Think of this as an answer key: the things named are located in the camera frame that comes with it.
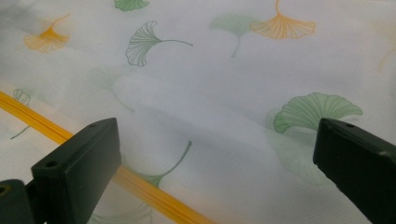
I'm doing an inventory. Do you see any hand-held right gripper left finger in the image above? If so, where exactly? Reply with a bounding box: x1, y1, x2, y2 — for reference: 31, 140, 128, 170
31, 117, 122, 224

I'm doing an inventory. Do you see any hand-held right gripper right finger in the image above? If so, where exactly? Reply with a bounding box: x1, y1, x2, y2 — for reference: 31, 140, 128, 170
312, 117, 396, 224

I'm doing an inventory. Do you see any white leaf-print mesh laundry bag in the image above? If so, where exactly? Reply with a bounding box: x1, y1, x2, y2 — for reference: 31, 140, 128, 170
0, 0, 396, 224

